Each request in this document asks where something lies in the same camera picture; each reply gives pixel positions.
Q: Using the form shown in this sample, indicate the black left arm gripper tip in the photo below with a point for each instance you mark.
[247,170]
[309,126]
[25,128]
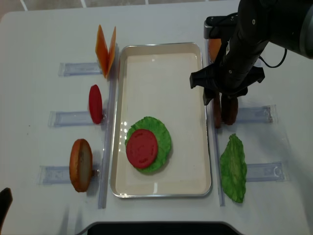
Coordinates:
[5,203]

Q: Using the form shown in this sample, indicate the clear right long rail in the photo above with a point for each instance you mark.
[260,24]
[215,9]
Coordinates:
[215,150]

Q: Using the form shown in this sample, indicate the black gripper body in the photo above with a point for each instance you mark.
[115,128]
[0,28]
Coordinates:
[231,73]

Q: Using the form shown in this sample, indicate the standing green lettuce leaf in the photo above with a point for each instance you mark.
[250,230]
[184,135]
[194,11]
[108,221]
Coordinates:
[234,169]

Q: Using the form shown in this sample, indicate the clear tomato holder rail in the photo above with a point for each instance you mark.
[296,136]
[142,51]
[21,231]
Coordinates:
[66,119]

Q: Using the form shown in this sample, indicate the bun top half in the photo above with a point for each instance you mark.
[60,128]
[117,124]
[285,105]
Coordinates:
[213,48]

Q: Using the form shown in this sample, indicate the clear left long rail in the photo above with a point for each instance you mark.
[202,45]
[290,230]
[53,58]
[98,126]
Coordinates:
[109,125]

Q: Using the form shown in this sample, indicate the clear patty holder rail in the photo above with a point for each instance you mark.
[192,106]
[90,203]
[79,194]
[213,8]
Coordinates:
[263,114]

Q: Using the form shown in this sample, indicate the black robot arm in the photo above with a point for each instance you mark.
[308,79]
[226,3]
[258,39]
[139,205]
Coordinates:
[244,35]

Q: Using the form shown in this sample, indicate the right orange cheese slice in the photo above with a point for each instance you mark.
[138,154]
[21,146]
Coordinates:
[112,50]

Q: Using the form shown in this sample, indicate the clear long rail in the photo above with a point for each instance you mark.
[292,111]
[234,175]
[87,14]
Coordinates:
[109,125]
[215,150]

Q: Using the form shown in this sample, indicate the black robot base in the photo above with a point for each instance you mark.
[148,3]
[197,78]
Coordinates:
[160,228]

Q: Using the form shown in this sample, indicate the orange cheese slice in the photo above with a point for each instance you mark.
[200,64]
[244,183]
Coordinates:
[101,51]
[112,50]

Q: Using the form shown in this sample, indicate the left orange cheese slice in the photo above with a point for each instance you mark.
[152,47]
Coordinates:
[101,51]

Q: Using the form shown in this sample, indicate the tomato slice on tray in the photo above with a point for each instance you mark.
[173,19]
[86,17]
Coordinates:
[142,148]

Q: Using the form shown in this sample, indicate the standing red tomato slice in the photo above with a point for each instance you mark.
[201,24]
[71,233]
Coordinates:
[95,104]

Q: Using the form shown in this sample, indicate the standing bread slice left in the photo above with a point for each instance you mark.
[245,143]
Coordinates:
[80,165]

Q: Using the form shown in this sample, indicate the clear cheese holder rail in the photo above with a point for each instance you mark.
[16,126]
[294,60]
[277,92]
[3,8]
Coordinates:
[75,69]

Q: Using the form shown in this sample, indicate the clear lettuce holder rail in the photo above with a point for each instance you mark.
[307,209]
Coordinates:
[268,172]

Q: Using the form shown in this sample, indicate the clear bread holder rail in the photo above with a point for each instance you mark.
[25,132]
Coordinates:
[51,175]

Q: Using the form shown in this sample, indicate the lettuce leaf on tray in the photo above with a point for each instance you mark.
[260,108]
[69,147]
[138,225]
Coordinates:
[163,140]

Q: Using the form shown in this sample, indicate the white metal tray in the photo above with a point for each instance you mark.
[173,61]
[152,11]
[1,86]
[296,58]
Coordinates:
[153,81]

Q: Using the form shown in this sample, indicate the brown meat patty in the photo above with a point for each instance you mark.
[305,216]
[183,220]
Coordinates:
[229,109]
[217,111]

